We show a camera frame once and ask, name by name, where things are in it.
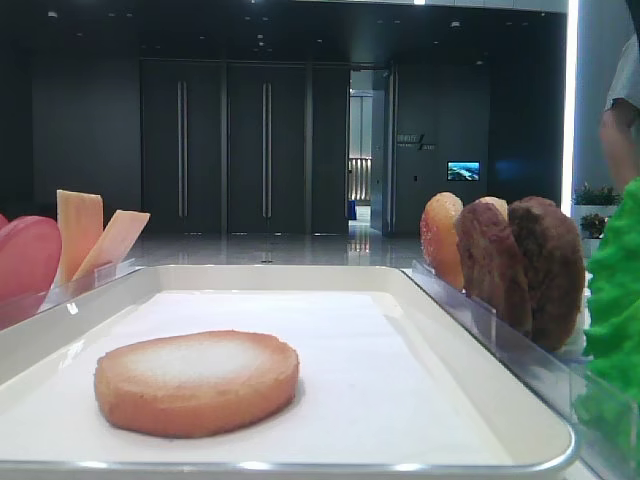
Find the left brown meat patty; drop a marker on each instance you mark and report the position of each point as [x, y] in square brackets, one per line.
[493, 265]

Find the brown meat patty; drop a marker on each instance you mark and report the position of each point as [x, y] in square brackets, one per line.
[493, 265]
[554, 267]

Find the right orange cheese slice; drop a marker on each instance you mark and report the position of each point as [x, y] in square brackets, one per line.
[115, 242]

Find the orange cheese slice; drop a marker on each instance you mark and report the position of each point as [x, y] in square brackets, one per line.
[115, 242]
[80, 221]

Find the bread slice on tray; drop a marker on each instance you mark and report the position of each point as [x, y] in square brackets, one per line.
[196, 385]

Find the right brown meat patty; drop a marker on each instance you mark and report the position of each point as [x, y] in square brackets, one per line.
[554, 267]

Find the left orange cheese slice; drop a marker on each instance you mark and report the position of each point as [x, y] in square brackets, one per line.
[80, 221]

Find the right red tomato slice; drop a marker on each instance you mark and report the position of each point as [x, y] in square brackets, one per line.
[31, 248]

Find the red tomato slice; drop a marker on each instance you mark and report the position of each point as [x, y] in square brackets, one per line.
[31, 248]
[2, 222]

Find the left red tomato slice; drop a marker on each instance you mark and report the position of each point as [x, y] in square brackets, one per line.
[2, 222]

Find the green lettuce leaf in holder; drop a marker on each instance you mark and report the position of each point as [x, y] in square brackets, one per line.
[612, 310]

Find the left bun slice top right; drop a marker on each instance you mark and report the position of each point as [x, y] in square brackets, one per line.
[439, 238]

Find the bun slice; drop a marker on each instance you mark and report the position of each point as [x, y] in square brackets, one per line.
[439, 238]
[499, 203]

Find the white rectangular tray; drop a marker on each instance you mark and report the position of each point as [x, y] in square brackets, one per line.
[392, 387]

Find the potted plants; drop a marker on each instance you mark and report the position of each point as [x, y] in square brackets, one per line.
[592, 207]

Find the clear acrylic holder left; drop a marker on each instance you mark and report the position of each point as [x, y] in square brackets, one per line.
[23, 308]

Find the clear acrylic holder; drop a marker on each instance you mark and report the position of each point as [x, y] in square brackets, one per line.
[555, 379]
[23, 308]

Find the person in grey shirt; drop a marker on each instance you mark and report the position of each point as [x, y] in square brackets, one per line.
[619, 126]

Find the clear acrylic holder right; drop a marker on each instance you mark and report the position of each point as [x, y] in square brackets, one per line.
[555, 379]

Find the wall monitor screen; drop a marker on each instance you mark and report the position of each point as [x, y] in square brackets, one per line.
[463, 171]

